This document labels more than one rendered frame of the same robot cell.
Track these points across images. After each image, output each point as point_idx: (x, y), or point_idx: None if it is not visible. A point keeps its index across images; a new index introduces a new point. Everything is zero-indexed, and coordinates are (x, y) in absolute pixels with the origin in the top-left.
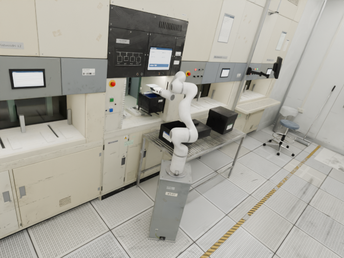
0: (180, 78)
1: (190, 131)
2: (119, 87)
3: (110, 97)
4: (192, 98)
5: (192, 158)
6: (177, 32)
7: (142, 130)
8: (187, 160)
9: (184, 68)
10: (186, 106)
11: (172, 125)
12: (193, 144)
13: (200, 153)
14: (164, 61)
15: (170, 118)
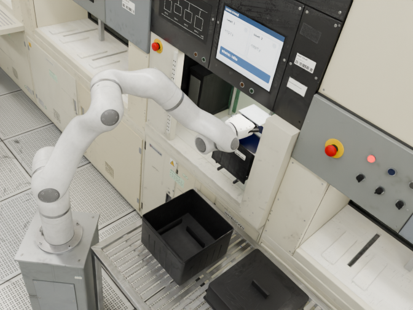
0: (119, 74)
1: (37, 171)
2: (167, 59)
3: (155, 67)
4: (80, 120)
5: (114, 277)
6: None
7: (199, 181)
8: (104, 267)
9: (322, 122)
10: (67, 127)
11: (217, 222)
12: (177, 288)
13: (132, 299)
14: (257, 59)
15: (251, 218)
